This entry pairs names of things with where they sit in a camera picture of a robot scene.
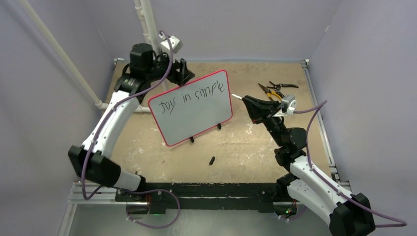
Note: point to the white PVC pipe frame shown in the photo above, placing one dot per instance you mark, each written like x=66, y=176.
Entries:
x=69, y=33

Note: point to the black marker cap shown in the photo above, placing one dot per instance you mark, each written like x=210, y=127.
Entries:
x=212, y=160

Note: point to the yellow handled pliers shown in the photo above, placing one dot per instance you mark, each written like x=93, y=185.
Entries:
x=270, y=93

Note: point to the black base bar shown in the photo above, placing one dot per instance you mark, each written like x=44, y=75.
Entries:
x=159, y=197

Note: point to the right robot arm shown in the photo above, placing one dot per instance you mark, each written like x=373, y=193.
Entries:
x=338, y=207

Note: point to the red framed whiteboard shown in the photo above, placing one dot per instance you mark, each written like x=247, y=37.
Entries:
x=199, y=105

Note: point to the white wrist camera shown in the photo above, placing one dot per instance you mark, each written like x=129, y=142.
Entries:
x=287, y=106
x=170, y=43

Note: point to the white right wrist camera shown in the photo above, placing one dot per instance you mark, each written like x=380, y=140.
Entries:
x=287, y=106

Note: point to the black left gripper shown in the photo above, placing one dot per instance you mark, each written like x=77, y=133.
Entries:
x=184, y=74

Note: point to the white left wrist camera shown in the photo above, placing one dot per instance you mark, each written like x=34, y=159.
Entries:
x=170, y=43

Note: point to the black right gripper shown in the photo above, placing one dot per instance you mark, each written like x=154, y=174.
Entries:
x=260, y=114

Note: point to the black handled pliers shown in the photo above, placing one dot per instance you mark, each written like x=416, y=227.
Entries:
x=278, y=87

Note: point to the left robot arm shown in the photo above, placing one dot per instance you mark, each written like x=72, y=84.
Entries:
x=92, y=159

